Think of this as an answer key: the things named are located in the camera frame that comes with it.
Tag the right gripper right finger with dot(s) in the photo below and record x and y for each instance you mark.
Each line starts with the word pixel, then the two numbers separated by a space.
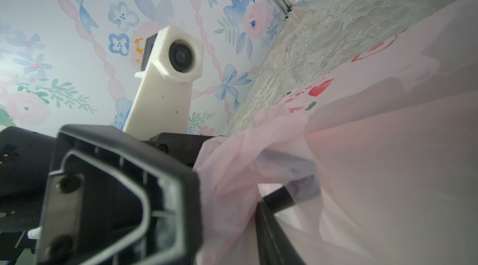
pixel 274 247

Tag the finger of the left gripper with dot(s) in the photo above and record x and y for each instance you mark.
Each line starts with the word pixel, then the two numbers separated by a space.
pixel 287 194

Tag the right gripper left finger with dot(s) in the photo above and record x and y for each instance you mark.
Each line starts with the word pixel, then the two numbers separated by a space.
pixel 114 200

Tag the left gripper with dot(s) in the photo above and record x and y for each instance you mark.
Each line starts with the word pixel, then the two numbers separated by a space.
pixel 183 147

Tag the pink plastic bag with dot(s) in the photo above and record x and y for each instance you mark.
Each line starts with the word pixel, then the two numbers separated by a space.
pixel 380 157

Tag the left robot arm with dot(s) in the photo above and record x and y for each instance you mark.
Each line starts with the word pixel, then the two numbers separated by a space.
pixel 26 159

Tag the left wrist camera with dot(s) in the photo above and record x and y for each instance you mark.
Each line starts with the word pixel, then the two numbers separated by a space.
pixel 172 61

